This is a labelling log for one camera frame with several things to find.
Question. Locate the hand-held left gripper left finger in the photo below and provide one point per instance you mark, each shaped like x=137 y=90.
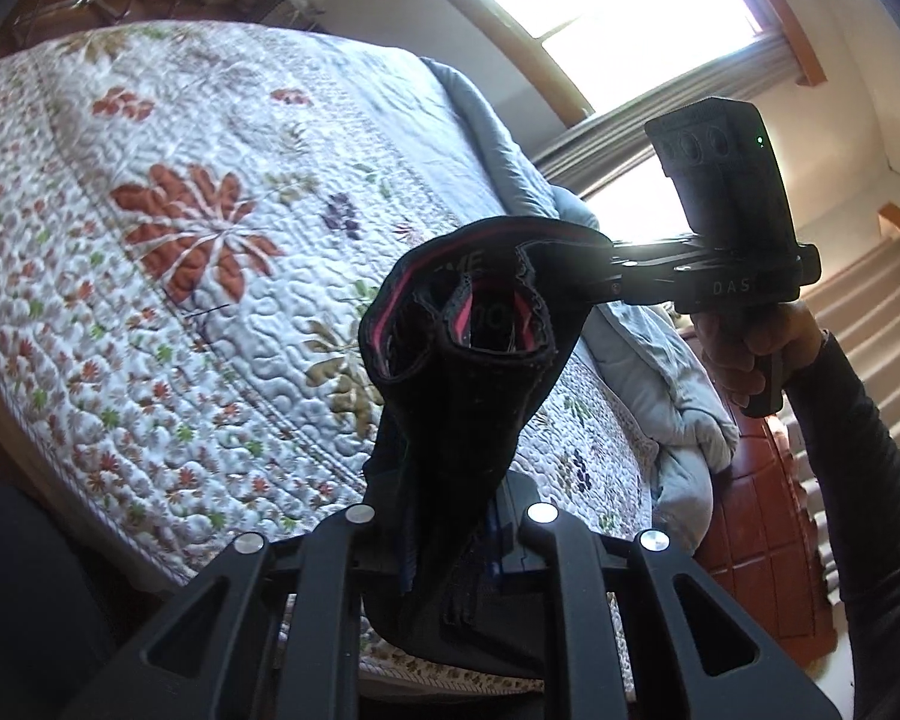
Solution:
x=337 y=562

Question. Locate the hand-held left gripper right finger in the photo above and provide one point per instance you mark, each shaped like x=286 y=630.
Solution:
x=507 y=540

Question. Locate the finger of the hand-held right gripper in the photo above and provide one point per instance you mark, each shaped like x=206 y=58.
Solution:
x=637 y=270

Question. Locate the black pants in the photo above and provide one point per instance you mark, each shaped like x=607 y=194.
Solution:
x=450 y=427

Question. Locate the person's right forearm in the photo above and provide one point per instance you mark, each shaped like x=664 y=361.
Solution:
x=862 y=502

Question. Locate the person's right hand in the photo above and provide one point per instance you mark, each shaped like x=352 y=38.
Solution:
x=791 y=337

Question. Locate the grey duvet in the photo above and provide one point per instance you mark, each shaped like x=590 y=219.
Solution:
x=675 y=390

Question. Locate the grey curtain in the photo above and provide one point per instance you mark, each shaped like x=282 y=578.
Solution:
x=645 y=112

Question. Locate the wooden framed window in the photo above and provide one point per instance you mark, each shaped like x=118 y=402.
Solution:
x=607 y=0

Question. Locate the wooden bed headboard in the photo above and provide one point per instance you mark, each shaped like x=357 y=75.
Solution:
x=750 y=525

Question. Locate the person's left leg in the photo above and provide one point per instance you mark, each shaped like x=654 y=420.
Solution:
x=37 y=600

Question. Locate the floral quilted bedspread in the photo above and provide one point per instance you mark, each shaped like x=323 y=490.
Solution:
x=120 y=277

